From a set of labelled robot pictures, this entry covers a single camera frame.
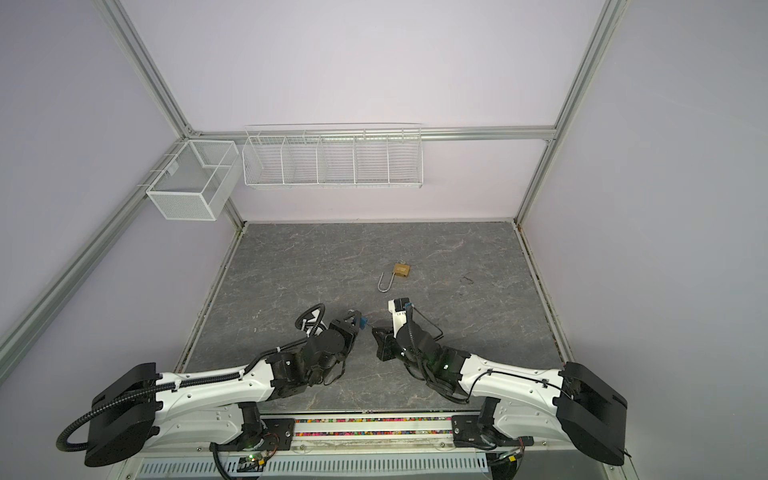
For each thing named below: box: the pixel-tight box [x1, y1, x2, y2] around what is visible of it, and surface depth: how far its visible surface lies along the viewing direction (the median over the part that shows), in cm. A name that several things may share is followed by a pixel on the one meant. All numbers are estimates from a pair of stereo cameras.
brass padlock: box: [377, 263, 411, 293], surface depth 107 cm
